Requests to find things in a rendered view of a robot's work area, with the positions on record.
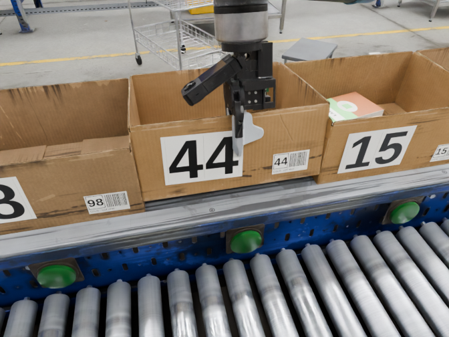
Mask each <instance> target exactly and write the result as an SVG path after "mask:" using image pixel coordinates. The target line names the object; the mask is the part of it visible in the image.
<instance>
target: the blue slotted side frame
mask: <svg viewBox="0 0 449 337"><path fill-rule="evenodd" d="M445 193H447V194H446V196H445V197H444V198H443V196H444V194H445ZM422 195H423V196H424V197H425V198H424V200H423V201H422V202H421V203H420V206H419V207H420V210H419V212H418V214H417V215H416V216H415V217H414V218H413V219H412V220H410V221H408V222H407V223H403V224H394V223H390V224H386V225H382V222H381V223H379V222H380V219H381V218H382V217H383V216H385V215H386V213H387V211H388V208H389V206H390V204H391V202H392V201H395V200H400V199H407V198H411V197H418V196H422ZM429 195H435V197H434V198H432V199H431V198H429V197H428V196H429ZM376 205H379V206H378V208H377V209H376V210H374V209H375V207H376ZM447 205H449V183H442V184H437V185H430V186H425V187H418V188H414V189H406V190H402V191H394V192H390V193H383V194H378V195H371V196H366V197H359V198H354V199H348V200H343V201H336V202H331V203H324V204H320V205H312V206H308V207H300V208H296V209H289V210H284V211H277V212H272V213H265V214H261V215H253V216H249V217H241V218H237V219H230V220H226V221H218V222H214V223H206V224H202V225H195V226H190V227H183V228H178V229H171V230H167V231H159V232H155V233H147V234H143V235H136V236H131V237H124V238H119V239H112V240H107V241H101V242H96V243H89V244H84V245H76V246H73V247H65V248H61V249H53V250H49V251H42V252H37V253H30V254H25V255H18V256H13V257H6V258H2V259H0V287H2V288H3V289H4V290H5V291H6V292H5V293H2V292H0V308H3V309H4V310H5V318H4V320H7V319H8V318H9V314H10V311H11V307H12V305H13V304H14V303H15V302H17V301H19V300H24V297H30V300H33V301H34V302H36V303H37V305H38V310H37V313H41V312H42V311H43V305H44V301H45V299H46V297H48V296H49V295H52V294H55V293H56V291H61V293H62V294H65V295H67V296H69V299H70V302H69V307H72V306H75V305H76V295H77V293H78V292H79V291H80V290H81V289H83V288H86V287H87V286H88V285H92V287H93V288H97V289H99V290H100V293H101V300H100V301H102V300H107V292H108V287H109V285H110V284H112V283H114V282H116V281H117V280H118V279H121V280H122V281H123V282H127V283H129V284H130V287H131V295H132V294H137V293H138V281H139V280H140V279H141V278H143V277H146V274H151V275H153V276H156V277H158V278H159V280H160V287H161V289H162V288H167V287H168V286H167V277H168V274H170V273H171V272H173V271H174V270H175V269H176V268H178V269H179V270H183V271H186V272H187V273H188V276H189V280H190V283H193V282H196V276H195V272H196V270H197V269H198V268H199V267H200V266H202V264H203V263H206V264H207V265H213V266H215V268H216V271H217V275H218V277H223V276H225V275H224V272H223V265H224V264H225V263H226V262H228V261H229V259H230V258H233V259H238V260H241V261H242V262H243V264H244V267H245V271H246V272H247V271H251V267H250V260H251V259H252V258H253V257H254V256H255V254H256V253H259V254H265V255H268V256H269V258H270V260H271V263H272V266H273V267H274V266H278V265H277V262H276V256H277V254H278V253H279V252H281V249H282V248H285V249H292V250H293V251H294V252H295V253H296V256H297V258H298V260H299V261H303V258H302V257H301V251H302V250H303V249H304V248H305V247H306V246H305V245H306V244H307V243H309V244H310V245H318V246H320V248H321V250H322V252H323V254H324V256H328V254H327V252H326V249H325V248H326V247H327V245H328V244H329V243H330V241H329V240H330V239H334V240H338V239H339V240H342V241H344V242H345V244H346V245H347V248H348V249H349V251H352V249H351V247H350V245H349V244H350V242H351V240H352V239H354V238H353V236H354V235H356V234H357V236H360V235H366V236H367V237H369V239H370V241H371V242H372V243H373V245H374V246H376V245H375V244H374V242H373V238H374V237H375V236H376V235H377V233H376V231H377V230H380V231H381V232H382V231H390V232H392V234H393V235H394V237H395V238H396V233H397V232H398V231H399V228H398V227H399V226H403V227H407V226H412V227H413V228H414V229H415V230H416V231H417V232H418V230H419V228H420V227H421V225H420V223H421V222H423V221H424V222H425V223H429V222H435V223H436V224H437V225H438V226H441V224H442V223H443V221H442V219H443V218H447V219H449V207H448V208H447V210H445V208H446V207H447ZM427 208H428V210H427V212H426V214H424V211H425V210H426V209H427ZM352 209H355V211H354V212H353V214H351V215H350V213H351V210H352ZM327 213H330V216H329V218H328V219H326V215H327ZM423 214H424V215H423ZM304 217H305V220H304V222H303V223H300V222H301V218H304ZM358 221H361V223H360V225H359V227H357V223H358ZM277 222H279V226H278V227H276V228H275V223H277ZM262 223H263V224H265V229H264V235H263V238H264V242H263V245H262V247H261V248H258V249H256V250H254V251H252V252H249V253H230V254H227V253H226V231H227V230H228V229H235V228H239V227H246V226H251V225H258V224H262ZM335 225H338V226H337V230H336V231H333V229H334V227H335ZM312 229H314V231H313V234H312V235H311V236H309V234H310V230H312ZM323 230H324V231H323ZM221 232H224V237H220V233H221ZM288 233H289V238H288V240H285V235H286V234H288ZM299 234H300V235H299ZM209 235H210V236H209ZM207 236H209V237H207ZM192 237H196V238H197V241H196V242H192ZM163 242H168V247H163V244H162V243H163ZM149 246H151V247H149ZM133 247H138V253H134V252H133V249H132V248H133ZM208 248H211V250H212V253H211V254H210V255H208V254H207V249H208ZM119 251H121V252H119ZM102 253H107V255H108V257H107V258H103V256H102ZM180 253H183V254H184V259H180V256H179V254H180ZM195 253H196V254H195ZM68 257H73V258H75V260H76V262H77V264H78V266H79V268H80V270H81V272H82V274H83V276H84V278H85V280H84V281H82V282H76V283H73V284H71V285H70V286H67V287H64V288H59V289H52V288H42V287H41V286H40V284H39V282H38V281H37V280H36V278H35V276H34V275H33V274H32V272H31V270H28V269H26V268H25V267H26V266H28V265H29V264H33V263H41V262H45V261H52V260H57V259H63V258H68ZM152 258H155V259H156V263H157V264H156V265H152V261H151V259H152ZM123 263H126V264H127V266H128V269H127V270H124V269H123V267H122V264H123ZM139 264H140V265H139ZM23 268H24V269H23ZM93 269H96V270H97V271H98V273H99V275H94V273H93V271H92V270H93ZM3 270H8V271H9V273H10V274H11V275H6V274H5V273H4V272H3ZM31 280H33V281H34V282H35V283H36V284H37V287H33V286H32V285H31V283H30V281H31ZM16 286H18V287H16Z"/></svg>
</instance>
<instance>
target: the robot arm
mask: <svg viewBox="0 0 449 337"><path fill-rule="evenodd" d="M308 1H328V2H339V3H344V4H346V5H353V4H356V3H371V2H372V1H375V0H308ZM213 8H214V27H215V39H216V40H217V41H221V49H222V51H225V52H233V55H231V54H228V55H227V56H225V57H224V58H223V59H221V60H220V61H219V62H217V63H216V64H215V65H213V66H212V67H211V68H209V69H208V70H207V71H205V72H204V73H203V74H201V75H200V76H199V77H197V78H196V79H195V80H192V81H191V82H189V83H187V85H185V86H184V87H183V89H181V93H182V97H183V98H184V99H185V101H186V102H187V103H188V105H190V106H193V105H195V104H197V103H198V102H200V101H201V100H202V99H203V98H204V97H205V96H207V95H208V94H210V93H211V92H212V91H213V90H215V89H216V88H218V87H219V86H220V85H222V84H223V94H224V102H225V110H226V115H233V116H232V131H233V150H234V152H235V153H236V155H237V156H241V153H242V149H243V145H245V144H248V143H250V142H252V141H255V140H258V139H260V138H262V137H263V134H264V131H263V129H262V128H261V127H258V126H255V125H254V124H253V117H252V115H251V114H250V113H249V112H247V111H246V110H251V109H252V110H262V109H267V108H275V90H276V79H275V78H273V42H268V41H267V40H265V41H260V40H262V39H266V38H267V37H268V0H213ZM245 54H247V55H245ZM269 88H273V102H271V97H270V96H269V95H267V92H268V91H269Z"/></svg>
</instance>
